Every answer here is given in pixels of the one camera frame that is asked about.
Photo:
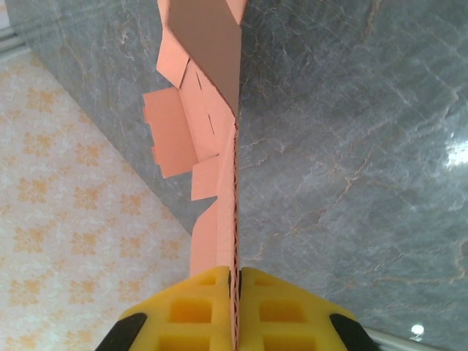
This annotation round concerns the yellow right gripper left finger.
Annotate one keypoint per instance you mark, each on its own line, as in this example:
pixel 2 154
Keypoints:
pixel 190 311

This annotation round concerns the aluminium side rail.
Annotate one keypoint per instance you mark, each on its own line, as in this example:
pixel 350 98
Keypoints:
pixel 11 40

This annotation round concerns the pink cardboard box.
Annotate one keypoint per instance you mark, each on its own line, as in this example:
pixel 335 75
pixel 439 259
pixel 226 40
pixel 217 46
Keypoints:
pixel 204 66

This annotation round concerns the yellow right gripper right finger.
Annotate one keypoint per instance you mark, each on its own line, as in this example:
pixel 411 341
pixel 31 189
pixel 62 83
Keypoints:
pixel 285 311

